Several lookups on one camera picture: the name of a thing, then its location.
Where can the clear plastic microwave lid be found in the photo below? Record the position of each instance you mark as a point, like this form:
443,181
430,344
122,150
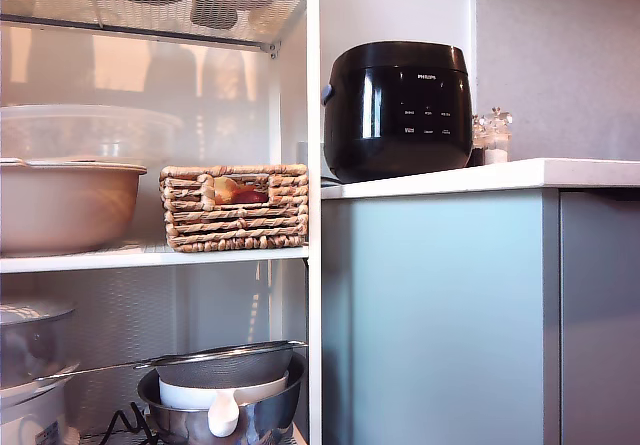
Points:
90,130

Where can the white metal shelf unit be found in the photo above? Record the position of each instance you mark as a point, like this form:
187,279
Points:
314,115

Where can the red fruit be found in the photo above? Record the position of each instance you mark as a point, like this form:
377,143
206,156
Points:
252,197

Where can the woven wicker basket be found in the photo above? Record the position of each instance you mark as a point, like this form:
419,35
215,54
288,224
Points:
235,230

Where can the pale yellow fruit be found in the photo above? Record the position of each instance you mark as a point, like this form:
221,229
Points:
225,187

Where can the black rice cooker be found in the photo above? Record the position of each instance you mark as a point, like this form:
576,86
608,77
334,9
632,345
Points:
400,90

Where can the glass pepper grinder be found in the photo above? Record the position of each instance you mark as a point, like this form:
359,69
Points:
479,150

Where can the glass salt grinder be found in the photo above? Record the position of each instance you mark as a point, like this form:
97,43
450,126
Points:
497,145

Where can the metal mesh strainer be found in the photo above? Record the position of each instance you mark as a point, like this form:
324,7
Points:
225,367

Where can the beige plastic bowl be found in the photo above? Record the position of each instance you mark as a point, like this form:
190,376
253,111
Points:
65,205

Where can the stainless steel mixing bowl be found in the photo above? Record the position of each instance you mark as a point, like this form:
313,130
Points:
175,427

